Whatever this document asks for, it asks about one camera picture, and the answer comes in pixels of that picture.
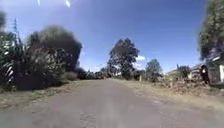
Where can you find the tall dark tree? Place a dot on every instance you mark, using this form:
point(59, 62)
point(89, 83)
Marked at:
point(123, 55)

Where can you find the row of low bushes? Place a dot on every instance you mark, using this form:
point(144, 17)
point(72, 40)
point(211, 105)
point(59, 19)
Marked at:
point(90, 75)

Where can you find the small green tree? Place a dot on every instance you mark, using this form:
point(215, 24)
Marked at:
point(153, 68)

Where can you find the grey asphalt road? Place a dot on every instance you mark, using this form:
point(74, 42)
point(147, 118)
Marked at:
point(106, 106)

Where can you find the broad dark round tree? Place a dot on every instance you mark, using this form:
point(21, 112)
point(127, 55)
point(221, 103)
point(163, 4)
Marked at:
point(56, 46)

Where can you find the dry grass verge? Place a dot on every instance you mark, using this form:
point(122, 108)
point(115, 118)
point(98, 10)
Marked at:
point(173, 93)

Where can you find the row of tall leafy plants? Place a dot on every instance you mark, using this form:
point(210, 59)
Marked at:
point(13, 63)

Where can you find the building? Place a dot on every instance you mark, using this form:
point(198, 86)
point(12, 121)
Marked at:
point(213, 71)

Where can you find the tall green tree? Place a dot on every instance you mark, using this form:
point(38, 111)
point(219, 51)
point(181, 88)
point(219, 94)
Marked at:
point(213, 33)

